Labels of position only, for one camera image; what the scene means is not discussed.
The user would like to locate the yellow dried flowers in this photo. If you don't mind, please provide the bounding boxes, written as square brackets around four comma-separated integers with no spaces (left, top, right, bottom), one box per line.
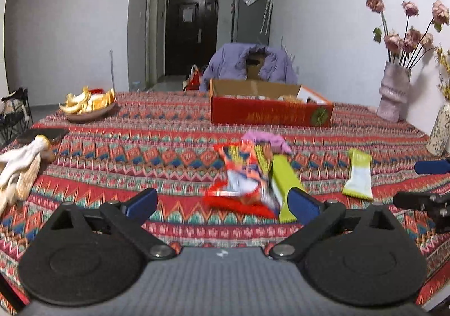
[435,45,450,102]

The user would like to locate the bowl of orange peels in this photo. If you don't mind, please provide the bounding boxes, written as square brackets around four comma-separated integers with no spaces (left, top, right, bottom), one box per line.
[59,87,116,115]

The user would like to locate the green white snack packet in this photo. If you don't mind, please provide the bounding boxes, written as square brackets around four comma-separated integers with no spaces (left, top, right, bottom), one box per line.
[343,149,373,201]

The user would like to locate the grey fridge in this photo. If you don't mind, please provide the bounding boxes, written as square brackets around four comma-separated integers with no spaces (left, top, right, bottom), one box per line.
[232,0,272,44]

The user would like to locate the ribbed lilac vase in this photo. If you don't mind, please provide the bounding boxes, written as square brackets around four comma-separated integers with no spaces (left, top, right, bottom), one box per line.
[376,61,412,123]

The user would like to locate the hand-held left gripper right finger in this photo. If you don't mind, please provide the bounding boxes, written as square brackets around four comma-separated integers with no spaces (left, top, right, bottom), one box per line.
[269,187,410,260]

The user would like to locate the white work glove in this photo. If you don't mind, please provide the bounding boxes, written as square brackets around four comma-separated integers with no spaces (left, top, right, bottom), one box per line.
[0,158,41,215]
[0,136,50,190]

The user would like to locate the purple puffer jacket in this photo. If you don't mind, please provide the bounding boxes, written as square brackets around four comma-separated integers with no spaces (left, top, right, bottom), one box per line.
[199,42,299,92]

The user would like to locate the purple snack packet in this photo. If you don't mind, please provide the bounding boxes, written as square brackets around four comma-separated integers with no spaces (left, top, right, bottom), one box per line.
[243,130,292,155]

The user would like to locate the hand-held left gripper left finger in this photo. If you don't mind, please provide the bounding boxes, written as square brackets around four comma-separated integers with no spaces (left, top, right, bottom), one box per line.
[35,188,176,260]

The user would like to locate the wooden chair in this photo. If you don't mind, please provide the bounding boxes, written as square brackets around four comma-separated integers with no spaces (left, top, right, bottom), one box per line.
[246,52,268,81]

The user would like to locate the red cardboard box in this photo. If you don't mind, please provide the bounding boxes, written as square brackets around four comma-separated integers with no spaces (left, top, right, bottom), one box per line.
[210,79,334,128]

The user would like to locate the black folding rack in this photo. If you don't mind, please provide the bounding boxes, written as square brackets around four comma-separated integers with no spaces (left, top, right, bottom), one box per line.
[0,87,34,148]

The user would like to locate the glass sliding door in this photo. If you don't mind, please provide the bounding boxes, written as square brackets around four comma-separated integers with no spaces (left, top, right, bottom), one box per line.
[146,0,159,89]

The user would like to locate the brown plate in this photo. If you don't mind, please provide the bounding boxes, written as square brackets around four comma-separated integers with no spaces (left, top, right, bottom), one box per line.
[59,101,118,122]

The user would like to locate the speckled vase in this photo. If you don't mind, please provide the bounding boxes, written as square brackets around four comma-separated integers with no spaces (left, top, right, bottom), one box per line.
[426,101,450,157]

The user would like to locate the dark flat object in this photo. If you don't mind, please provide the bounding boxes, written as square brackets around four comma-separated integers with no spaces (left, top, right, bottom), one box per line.
[17,128,69,145]

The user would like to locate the dark door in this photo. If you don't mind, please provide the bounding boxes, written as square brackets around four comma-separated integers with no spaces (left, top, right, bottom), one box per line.
[165,0,219,76]

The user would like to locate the mop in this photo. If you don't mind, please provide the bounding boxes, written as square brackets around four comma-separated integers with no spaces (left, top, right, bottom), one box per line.
[109,49,116,92]

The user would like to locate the red orange snack packet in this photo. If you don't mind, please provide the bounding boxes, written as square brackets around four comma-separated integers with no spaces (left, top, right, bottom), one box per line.
[204,142,281,220]

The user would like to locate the red white bag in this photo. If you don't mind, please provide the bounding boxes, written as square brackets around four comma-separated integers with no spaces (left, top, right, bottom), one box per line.
[183,65,204,92]

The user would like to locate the dried rose bouquet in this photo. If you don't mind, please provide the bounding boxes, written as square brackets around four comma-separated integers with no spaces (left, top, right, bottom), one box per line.
[366,0,450,71]

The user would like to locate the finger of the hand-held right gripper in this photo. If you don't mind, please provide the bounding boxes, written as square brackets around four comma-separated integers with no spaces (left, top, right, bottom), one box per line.
[393,190,450,232]
[414,159,450,175]

